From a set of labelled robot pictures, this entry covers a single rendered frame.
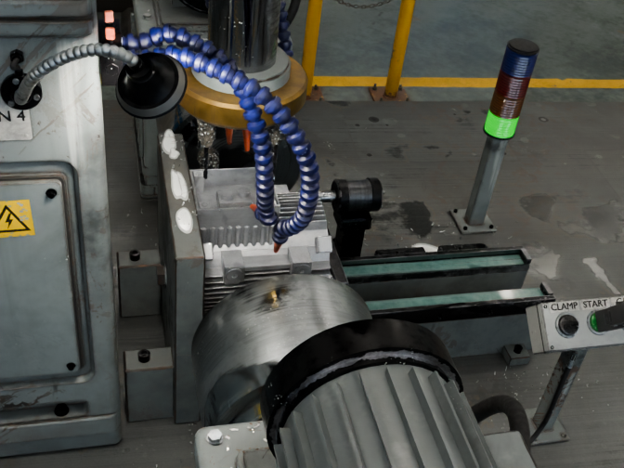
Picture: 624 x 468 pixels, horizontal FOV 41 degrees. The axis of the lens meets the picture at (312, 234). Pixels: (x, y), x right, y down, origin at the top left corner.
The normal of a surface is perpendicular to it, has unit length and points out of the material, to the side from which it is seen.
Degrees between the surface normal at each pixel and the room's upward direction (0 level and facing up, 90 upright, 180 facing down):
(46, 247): 90
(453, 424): 60
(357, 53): 0
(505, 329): 90
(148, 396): 90
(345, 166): 0
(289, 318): 9
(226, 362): 51
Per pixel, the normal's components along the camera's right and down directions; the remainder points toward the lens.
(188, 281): 0.22, 0.63
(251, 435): 0.11, -0.77
